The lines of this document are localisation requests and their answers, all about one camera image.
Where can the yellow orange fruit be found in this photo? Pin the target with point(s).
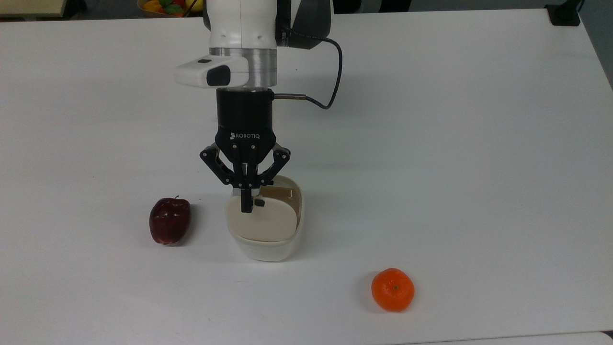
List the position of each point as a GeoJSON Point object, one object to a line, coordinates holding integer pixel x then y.
{"type": "Point", "coordinates": [152, 5]}

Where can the cream mini garbage bin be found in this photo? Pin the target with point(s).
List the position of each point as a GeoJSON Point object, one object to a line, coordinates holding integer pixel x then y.
{"type": "Point", "coordinates": [261, 225]}

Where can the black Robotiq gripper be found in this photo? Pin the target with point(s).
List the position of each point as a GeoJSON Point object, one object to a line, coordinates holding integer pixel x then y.
{"type": "Point", "coordinates": [245, 120]}

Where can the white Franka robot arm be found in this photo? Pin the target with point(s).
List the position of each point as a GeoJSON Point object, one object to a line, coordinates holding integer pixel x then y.
{"type": "Point", "coordinates": [239, 24]}

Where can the orange mandarin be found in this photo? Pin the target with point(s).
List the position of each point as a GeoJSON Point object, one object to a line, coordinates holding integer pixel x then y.
{"type": "Point", "coordinates": [392, 292]}

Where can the black clamp mount base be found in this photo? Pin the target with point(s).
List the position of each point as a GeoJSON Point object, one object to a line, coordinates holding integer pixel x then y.
{"type": "Point", "coordinates": [562, 17]}

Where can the fruit bowl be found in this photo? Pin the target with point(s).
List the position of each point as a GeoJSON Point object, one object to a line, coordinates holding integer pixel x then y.
{"type": "Point", "coordinates": [189, 13]}

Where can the beige wooden desk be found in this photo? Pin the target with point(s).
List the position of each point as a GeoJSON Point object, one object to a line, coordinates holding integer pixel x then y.
{"type": "Point", "coordinates": [28, 7]}

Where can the dark red apple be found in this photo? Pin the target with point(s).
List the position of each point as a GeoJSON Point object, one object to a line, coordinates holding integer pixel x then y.
{"type": "Point", "coordinates": [168, 223]}

